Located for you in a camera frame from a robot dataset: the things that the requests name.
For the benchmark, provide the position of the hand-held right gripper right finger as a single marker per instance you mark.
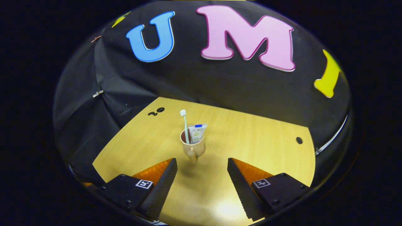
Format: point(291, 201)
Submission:
point(240, 188)

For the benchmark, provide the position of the wooden desktop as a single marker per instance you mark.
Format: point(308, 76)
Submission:
point(251, 141)

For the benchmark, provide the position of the beige cup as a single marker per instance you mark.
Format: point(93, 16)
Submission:
point(192, 150)

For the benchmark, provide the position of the pale green toothbrush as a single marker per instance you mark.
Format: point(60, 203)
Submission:
point(185, 125)

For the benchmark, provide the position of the copper clip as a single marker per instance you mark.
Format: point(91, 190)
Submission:
point(96, 39)

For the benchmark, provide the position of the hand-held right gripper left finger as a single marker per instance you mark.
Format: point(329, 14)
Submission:
point(163, 188)

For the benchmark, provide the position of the white toothpaste tube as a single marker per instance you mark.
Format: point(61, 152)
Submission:
point(196, 133)

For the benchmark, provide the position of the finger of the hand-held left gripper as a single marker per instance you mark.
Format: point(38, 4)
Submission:
point(91, 177)

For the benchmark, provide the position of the silver clip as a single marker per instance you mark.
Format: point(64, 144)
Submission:
point(98, 93)

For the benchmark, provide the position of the black backdrop cloth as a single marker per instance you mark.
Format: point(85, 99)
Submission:
point(204, 81)

